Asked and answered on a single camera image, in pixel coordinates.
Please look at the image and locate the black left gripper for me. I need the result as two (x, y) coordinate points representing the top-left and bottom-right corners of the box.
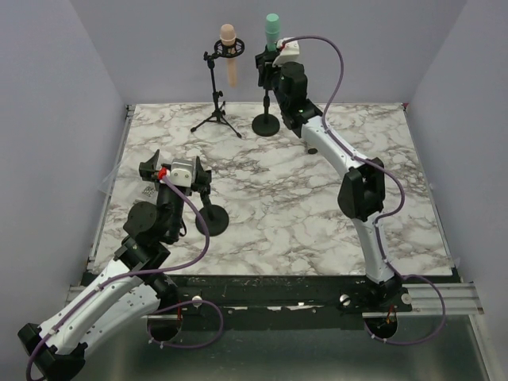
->
(144, 151), (208, 241)

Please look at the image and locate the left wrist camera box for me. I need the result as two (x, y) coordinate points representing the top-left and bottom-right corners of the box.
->
(167, 159), (195, 188)

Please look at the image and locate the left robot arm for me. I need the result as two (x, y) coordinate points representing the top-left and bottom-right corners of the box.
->
(17, 154), (211, 380)

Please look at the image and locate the black round-base stand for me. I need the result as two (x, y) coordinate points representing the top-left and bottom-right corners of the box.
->
(252, 43), (283, 137)
(198, 187), (229, 237)

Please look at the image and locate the pink microphone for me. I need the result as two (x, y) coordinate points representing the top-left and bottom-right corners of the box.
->
(220, 24), (237, 88)

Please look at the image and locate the green microphone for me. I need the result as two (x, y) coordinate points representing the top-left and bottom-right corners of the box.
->
(264, 13), (280, 52)

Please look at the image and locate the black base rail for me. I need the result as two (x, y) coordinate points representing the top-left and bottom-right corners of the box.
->
(79, 271), (414, 330)

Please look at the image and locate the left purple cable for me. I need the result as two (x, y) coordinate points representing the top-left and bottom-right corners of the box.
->
(25, 168), (225, 380)

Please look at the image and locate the clear plastic bag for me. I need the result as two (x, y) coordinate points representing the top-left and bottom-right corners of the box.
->
(98, 160), (156, 199)

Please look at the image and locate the black tripod microphone stand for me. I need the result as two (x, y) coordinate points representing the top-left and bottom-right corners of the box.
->
(190, 38), (244, 139)

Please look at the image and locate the aluminium frame rail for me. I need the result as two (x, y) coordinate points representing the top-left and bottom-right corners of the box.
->
(65, 281), (485, 322)

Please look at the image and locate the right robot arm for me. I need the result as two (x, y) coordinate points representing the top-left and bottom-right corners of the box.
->
(255, 45), (402, 311)

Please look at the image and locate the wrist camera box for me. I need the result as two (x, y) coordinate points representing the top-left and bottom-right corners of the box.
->
(167, 159), (195, 188)
(272, 38), (300, 67)

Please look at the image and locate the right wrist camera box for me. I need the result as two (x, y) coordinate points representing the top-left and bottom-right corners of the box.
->
(272, 38), (300, 67)

